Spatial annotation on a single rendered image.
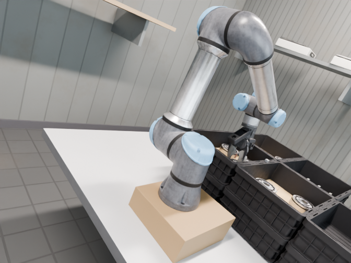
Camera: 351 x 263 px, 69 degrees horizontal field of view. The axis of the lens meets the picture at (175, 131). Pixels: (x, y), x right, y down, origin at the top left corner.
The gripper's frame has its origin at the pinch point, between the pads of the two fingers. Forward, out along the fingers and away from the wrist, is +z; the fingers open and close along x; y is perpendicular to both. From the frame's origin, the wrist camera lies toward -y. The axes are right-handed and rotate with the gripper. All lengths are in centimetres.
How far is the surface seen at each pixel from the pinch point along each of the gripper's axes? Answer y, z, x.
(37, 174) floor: -46, 69, 123
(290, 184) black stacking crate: 18.7, 1.1, -22.9
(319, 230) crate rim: -20, -1, -47
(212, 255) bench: -39, 19, -27
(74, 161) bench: -65, 11, 29
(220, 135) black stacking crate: 6.4, -8.0, 16.1
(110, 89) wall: 37, 8, 190
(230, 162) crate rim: -19.7, -5.9, -9.8
